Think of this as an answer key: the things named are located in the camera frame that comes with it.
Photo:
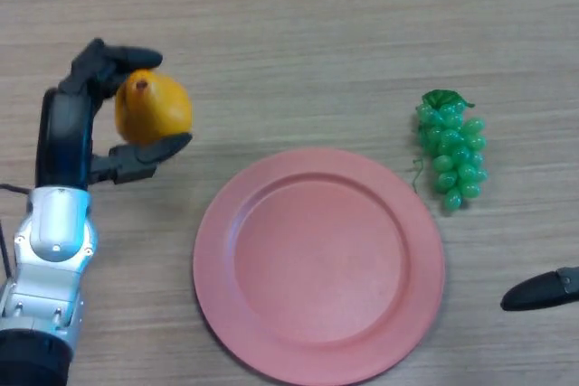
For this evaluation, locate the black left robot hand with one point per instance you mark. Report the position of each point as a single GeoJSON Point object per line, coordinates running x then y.
{"type": "Point", "coordinates": [63, 137]}

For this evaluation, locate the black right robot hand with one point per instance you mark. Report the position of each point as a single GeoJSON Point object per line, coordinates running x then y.
{"type": "Point", "coordinates": [543, 293]}

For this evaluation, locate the yellow pear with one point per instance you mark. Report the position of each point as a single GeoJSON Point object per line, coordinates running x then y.
{"type": "Point", "coordinates": [156, 108]}

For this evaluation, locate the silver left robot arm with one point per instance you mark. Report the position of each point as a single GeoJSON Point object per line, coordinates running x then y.
{"type": "Point", "coordinates": [45, 268]}

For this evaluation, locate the pink round plate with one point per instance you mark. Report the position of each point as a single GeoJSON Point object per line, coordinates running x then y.
{"type": "Point", "coordinates": [319, 267]}

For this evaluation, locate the green grape bunch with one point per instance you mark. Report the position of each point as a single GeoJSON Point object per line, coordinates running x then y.
{"type": "Point", "coordinates": [452, 155]}

